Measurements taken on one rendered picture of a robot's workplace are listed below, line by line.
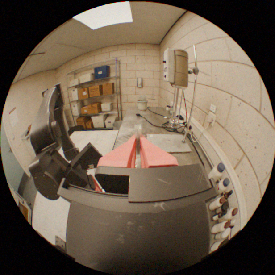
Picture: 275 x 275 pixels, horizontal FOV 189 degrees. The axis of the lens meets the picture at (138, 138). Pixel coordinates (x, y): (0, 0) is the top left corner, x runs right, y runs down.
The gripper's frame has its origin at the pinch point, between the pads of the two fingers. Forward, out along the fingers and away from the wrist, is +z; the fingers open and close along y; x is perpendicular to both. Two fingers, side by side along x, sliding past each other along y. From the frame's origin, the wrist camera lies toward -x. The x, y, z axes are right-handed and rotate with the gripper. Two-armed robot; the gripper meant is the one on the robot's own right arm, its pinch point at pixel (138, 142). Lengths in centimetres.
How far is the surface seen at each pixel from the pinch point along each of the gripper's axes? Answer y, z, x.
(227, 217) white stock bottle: -37.3, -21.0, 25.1
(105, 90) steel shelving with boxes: 75, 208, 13
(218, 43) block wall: -52, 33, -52
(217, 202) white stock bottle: -33.1, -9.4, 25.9
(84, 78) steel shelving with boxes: 127, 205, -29
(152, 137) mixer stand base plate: -10, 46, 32
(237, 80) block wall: -52, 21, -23
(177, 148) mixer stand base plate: -25, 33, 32
